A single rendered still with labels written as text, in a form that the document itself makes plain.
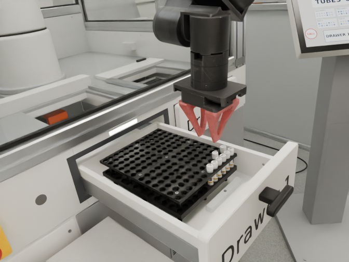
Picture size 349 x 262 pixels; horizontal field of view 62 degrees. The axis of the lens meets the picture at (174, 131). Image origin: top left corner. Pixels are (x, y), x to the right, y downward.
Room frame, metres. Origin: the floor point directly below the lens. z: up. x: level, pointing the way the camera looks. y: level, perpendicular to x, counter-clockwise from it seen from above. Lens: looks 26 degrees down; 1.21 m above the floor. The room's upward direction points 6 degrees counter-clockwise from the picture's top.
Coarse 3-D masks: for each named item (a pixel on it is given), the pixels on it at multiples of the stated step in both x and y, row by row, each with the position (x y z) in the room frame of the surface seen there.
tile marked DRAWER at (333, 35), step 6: (324, 30) 1.04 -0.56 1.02; (330, 30) 1.03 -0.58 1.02; (336, 30) 1.03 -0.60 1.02; (342, 30) 1.03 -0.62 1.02; (348, 30) 1.03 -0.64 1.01; (324, 36) 1.02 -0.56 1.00; (330, 36) 1.02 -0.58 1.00; (336, 36) 1.02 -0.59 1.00; (342, 36) 1.01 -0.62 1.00; (348, 36) 1.01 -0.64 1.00
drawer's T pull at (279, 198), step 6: (288, 186) 0.36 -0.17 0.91; (264, 192) 0.35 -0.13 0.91; (270, 192) 0.35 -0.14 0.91; (276, 192) 0.35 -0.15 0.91; (282, 192) 0.35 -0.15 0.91; (288, 192) 0.35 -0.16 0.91; (264, 198) 0.34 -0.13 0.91; (270, 198) 0.34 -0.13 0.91; (276, 198) 0.33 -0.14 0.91; (282, 198) 0.33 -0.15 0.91; (288, 198) 0.34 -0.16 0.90; (270, 204) 0.32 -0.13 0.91; (276, 204) 0.32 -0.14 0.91; (282, 204) 0.33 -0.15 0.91; (270, 210) 0.31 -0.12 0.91; (276, 210) 0.31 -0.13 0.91
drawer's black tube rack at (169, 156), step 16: (144, 144) 0.57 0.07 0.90; (160, 144) 0.57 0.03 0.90; (176, 144) 0.55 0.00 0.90; (192, 144) 0.55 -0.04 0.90; (112, 160) 0.51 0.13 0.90; (128, 160) 0.51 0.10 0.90; (144, 160) 0.50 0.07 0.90; (160, 160) 0.49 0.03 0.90; (176, 160) 0.49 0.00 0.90; (192, 160) 0.53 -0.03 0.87; (208, 160) 0.48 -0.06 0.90; (112, 176) 0.50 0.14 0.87; (128, 176) 0.45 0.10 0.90; (144, 176) 0.45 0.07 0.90; (160, 176) 0.44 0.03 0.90; (176, 176) 0.44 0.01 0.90; (192, 176) 0.43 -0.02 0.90; (224, 176) 0.46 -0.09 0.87; (144, 192) 0.44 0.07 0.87; (160, 192) 0.39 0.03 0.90; (176, 192) 0.39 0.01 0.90; (208, 192) 0.42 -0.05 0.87; (176, 208) 0.38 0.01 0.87; (192, 208) 0.38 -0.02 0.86
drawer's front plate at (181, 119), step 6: (228, 78) 0.90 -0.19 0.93; (234, 78) 0.90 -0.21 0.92; (174, 108) 0.71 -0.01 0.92; (180, 108) 0.71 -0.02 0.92; (198, 108) 0.76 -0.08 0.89; (180, 114) 0.71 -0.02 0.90; (198, 114) 0.76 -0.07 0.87; (180, 120) 0.70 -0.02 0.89; (186, 120) 0.72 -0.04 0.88; (198, 120) 0.76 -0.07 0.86; (180, 126) 0.70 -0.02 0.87; (186, 126) 0.72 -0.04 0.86; (192, 126) 0.74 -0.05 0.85
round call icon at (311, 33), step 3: (306, 30) 1.04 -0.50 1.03; (309, 30) 1.04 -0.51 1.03; (312, 30) 1.04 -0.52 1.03; (315, 30) 1.04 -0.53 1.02; (306, 33) 1.04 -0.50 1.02; (309, 33) 1.03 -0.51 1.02; (312, 33) 1.03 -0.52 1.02; (315, 33) 1.03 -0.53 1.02; (306, 36) 1.03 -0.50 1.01; (309, 36) 1.03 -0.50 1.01; (312, 36) 1.03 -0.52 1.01; (315, 36) 1.02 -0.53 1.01; (306, 39) 1.02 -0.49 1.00; (309, 39) 1.02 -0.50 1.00; (312, 39) 1.02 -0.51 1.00
